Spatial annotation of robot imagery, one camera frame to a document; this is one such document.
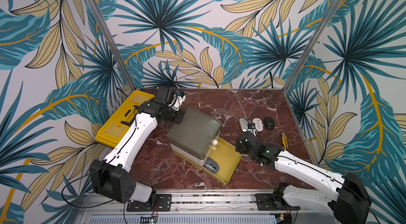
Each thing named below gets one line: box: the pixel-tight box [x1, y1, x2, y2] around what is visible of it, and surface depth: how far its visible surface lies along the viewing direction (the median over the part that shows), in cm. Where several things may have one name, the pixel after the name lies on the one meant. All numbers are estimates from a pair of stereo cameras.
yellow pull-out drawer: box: [200, 136, 243, 185], surface depth 87 cm
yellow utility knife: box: [281, 132, 290, 152], surface depth 94 cm
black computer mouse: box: [264, 116, 275, 130], surface depth 102 cm
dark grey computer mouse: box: [203, 157, 220, 174], surface depth 83 cm
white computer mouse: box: [252, 117, 264, 133], surface depth 101 cm
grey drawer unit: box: [166, 107, 222, 166], surface depth 75 cm
